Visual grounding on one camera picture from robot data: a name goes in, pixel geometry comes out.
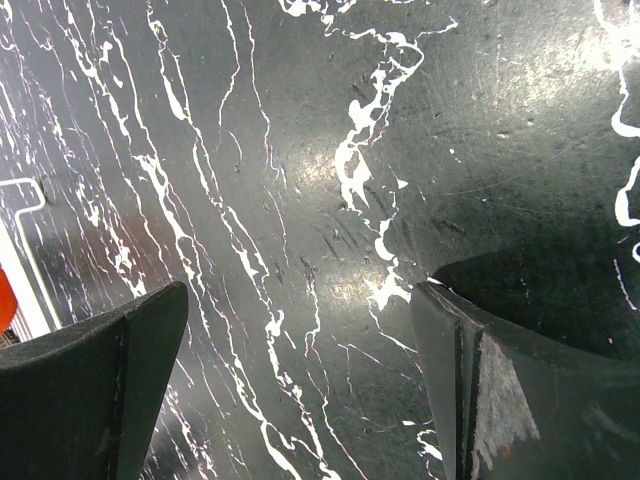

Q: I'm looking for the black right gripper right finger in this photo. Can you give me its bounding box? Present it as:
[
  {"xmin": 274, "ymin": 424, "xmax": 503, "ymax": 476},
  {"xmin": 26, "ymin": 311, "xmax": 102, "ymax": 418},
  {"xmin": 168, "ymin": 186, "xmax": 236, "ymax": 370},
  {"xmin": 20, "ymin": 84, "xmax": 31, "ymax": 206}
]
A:
[{"xmin": 411, "ymin": 282, "xmax": 639, "ymax": 479}]

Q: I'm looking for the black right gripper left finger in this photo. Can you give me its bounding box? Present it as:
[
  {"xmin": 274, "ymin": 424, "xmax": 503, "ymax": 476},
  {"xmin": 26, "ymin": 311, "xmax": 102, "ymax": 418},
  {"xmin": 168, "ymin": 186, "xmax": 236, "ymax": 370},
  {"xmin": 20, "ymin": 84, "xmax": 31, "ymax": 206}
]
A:
[{"xmin": 1, "ymin": 282, "xmax": 189, "ymax": 479}]

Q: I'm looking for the orange plastic bowl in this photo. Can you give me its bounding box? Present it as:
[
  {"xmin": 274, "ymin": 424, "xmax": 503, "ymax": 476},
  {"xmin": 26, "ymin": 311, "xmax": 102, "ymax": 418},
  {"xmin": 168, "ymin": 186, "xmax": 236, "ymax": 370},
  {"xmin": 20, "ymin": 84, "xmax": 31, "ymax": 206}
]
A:
[{"xmin": 0, "ymin": 269, "xmax": 18, "ymax": 334}]

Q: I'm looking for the white wire dish rack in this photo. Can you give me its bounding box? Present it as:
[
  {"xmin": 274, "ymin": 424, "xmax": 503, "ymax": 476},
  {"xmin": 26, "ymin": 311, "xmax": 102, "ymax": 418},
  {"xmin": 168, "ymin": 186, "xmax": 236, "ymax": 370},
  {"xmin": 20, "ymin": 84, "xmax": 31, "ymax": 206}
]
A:
[{"xmin": 1, "ymin": 177, "xmax": 62, "ymax": 341}]

